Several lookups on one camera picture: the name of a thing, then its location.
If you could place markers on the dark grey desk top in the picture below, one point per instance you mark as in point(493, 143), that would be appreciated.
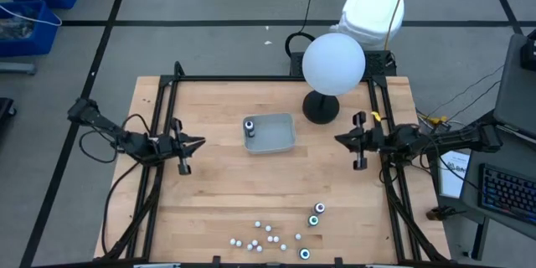
point(523, 155)

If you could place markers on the black backlit keyboard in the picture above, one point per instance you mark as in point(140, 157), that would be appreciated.
point(506, 192)

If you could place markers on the brown and black clamp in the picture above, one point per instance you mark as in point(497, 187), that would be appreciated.
point(435, 214)

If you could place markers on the large green-capped food colouring bottle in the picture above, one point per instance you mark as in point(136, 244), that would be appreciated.
point(313, 220)

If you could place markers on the dark grey desk panel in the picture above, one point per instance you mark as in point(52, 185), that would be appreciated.
point(517, 92)

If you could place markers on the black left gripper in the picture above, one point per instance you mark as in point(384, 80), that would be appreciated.
point(169, 147)

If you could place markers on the white plastic bucket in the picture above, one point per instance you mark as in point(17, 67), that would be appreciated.
point(368, 8)

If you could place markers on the grey metal bracket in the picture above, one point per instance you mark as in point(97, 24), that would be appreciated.
point(381, 266)
point(157, 265)

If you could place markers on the large dark-capped food colouring bottle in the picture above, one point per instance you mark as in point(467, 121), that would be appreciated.
point(249, 125)

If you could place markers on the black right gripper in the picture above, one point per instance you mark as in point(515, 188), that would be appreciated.
point(372, 140)

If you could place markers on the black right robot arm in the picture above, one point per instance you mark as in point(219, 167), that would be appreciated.
point(460, 138)

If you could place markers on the white printed paper sheet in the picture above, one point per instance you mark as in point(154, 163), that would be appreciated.
point(454, 176)

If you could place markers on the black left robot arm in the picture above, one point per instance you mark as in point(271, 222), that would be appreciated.
point(84, 113)

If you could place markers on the grey metal bar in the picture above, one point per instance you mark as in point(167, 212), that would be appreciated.
point(17, 68)

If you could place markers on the black frame clip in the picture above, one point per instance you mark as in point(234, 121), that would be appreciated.
point(337, 261)
point(216, 261)

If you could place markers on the white globe lamp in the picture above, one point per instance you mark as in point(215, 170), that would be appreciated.
point(333, 65)

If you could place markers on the grey plastic bin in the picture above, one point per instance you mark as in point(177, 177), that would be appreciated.
point(274, 136)

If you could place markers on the large blue-capped food colouring bottle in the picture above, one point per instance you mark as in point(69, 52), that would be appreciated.
point(304, 254)

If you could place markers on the black desk device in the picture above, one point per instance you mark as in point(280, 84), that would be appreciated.
point(529, 52)

